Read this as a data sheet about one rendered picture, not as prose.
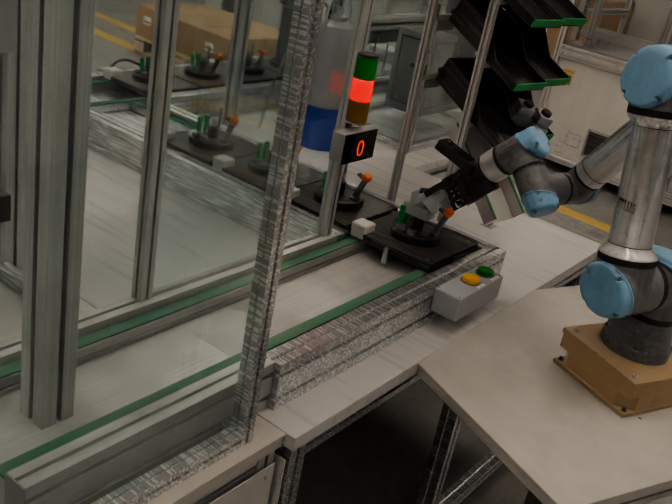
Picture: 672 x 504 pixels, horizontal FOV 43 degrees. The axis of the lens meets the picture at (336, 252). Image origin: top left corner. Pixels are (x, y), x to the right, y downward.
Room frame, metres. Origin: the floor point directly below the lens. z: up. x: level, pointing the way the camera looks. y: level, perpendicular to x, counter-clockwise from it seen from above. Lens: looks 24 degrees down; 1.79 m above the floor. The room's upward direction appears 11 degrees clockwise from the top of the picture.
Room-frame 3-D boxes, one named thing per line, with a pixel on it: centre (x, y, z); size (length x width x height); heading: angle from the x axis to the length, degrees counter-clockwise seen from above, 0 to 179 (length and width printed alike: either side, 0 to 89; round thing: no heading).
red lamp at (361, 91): (1.90, 0.01, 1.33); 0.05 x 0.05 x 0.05
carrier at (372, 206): (2.13, 0.02, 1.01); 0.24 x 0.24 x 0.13; 56
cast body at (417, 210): (1.99, -0.18, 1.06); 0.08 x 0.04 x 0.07; 56
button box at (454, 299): (1.80, -0.32, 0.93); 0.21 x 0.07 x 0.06; 146
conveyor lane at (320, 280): (1.75, 0.00, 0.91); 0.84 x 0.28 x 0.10; 146
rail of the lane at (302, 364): (1.67, -0.17, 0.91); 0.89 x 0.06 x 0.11; 146
